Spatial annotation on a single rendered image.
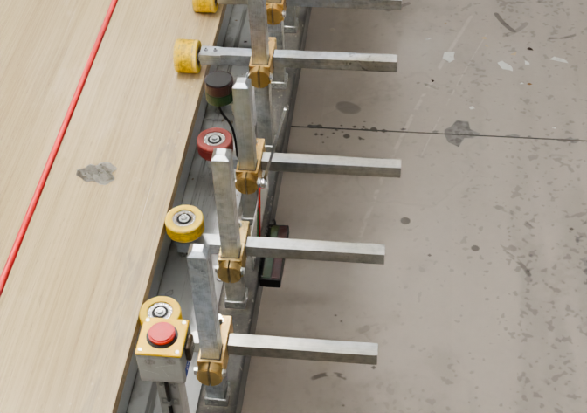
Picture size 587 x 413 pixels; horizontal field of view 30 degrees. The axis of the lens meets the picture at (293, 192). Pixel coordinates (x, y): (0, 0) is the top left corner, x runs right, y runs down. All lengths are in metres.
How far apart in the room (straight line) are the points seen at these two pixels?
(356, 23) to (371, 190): 0.94
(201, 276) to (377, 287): 1.46
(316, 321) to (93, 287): 1.18
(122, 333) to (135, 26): 0.99
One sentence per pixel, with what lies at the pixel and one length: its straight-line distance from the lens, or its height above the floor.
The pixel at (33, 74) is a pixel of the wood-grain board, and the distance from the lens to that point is 2.72.
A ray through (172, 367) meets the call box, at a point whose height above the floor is 1.19.
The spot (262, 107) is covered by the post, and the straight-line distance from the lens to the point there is 2.62.
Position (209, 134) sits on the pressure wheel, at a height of 0.90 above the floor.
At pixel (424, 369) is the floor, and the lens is 3.14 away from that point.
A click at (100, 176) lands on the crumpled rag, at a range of 2.39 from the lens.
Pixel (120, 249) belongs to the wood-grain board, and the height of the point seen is 0.90.
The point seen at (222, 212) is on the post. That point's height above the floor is 0.99.
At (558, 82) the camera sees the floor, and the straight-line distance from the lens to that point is 4.11.
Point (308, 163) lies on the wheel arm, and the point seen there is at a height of 0.86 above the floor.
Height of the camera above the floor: 2.51
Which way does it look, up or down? 44 degrees down
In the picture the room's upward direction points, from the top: 3 degrees counter-clockwise
